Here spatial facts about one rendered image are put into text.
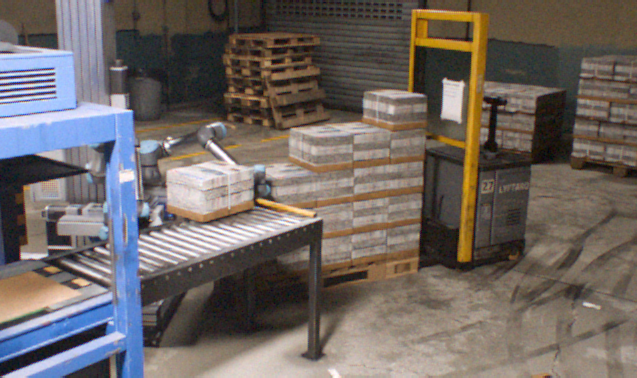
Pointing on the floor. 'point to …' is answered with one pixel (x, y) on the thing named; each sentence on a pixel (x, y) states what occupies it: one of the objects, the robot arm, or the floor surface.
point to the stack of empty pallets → (249, 61)
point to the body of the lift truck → (489, 233)
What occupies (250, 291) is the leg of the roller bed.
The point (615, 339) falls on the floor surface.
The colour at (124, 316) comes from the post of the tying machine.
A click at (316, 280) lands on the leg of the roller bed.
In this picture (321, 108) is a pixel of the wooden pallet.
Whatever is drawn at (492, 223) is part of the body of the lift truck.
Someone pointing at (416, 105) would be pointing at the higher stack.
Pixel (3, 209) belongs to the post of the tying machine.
